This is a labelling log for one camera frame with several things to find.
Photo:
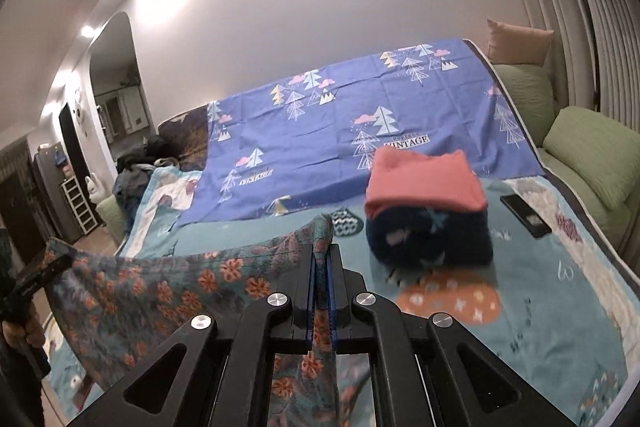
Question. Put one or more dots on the white shelf rack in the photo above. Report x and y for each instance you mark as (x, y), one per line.
(79, 207)

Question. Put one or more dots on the folded coral garment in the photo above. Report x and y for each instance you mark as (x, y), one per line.
(425, 179)

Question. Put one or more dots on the white ribbed curtain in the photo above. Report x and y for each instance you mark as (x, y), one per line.
(605, 32)

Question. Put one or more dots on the black phone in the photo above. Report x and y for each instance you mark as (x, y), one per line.
(525, 214)

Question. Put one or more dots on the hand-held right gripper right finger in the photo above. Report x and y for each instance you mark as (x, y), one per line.
(400, 357)

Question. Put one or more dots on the floral teal and orange garment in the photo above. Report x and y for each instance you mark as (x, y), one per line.
(165, 287)

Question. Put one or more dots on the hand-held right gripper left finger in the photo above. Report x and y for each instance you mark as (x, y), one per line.
(235, 357)

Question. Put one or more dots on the folded navy star-print garment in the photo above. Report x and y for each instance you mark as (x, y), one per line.
(430, 239)

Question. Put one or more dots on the dark brown blanket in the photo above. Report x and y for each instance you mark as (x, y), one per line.
(187, 137)

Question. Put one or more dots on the person's left hand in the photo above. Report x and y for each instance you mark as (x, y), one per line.
(36, 332)

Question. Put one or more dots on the blue tree-print sheet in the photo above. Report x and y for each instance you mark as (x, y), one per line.
(320, 132)

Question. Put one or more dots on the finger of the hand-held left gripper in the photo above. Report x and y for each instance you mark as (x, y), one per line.
(45, 272)

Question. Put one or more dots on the small green cushion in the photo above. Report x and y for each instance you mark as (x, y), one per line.
(110, 219)

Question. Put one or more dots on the grey refrigerator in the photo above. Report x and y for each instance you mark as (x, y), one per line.
(52, 197)

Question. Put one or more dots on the teal printed blanket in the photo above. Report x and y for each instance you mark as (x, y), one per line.
(540, 297)

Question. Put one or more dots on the pink pillow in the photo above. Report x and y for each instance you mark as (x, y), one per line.
(520, 44)

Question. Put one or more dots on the white plush toy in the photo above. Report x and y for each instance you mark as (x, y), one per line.
(93, 188)

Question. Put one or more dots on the white cabinet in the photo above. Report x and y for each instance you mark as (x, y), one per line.
(122, 109)

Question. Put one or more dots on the pile of dark clothes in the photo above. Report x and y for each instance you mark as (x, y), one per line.
(137, 172)

